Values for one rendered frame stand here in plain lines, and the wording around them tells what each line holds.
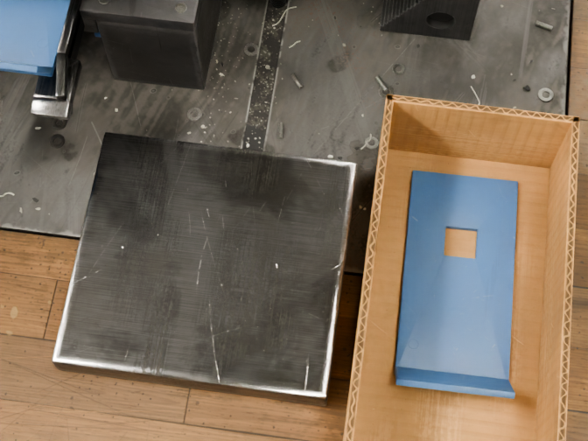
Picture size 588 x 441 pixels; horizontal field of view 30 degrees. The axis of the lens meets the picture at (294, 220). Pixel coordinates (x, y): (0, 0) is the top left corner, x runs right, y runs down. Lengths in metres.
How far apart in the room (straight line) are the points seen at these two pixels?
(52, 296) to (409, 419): 0.24
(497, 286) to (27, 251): 0.31
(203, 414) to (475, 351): 0.17
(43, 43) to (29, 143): 0.10
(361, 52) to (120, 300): 0.25
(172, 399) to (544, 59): 0.35
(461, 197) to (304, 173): 0.10
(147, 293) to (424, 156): 0.21
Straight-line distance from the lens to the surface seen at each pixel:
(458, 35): 0.79
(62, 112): 0.68
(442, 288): 0.71
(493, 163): 0.75
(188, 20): 0.70
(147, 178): 0.72
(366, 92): 0.77
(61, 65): 0.69
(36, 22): 0.71
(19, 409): 0.71
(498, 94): 0.78
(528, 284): 0.72
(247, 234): 0.70
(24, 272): 0.74
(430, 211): 0.72
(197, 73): 0.75
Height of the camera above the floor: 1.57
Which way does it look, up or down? 67 degrees down
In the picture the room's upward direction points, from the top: 1 degrees counter-clockwise
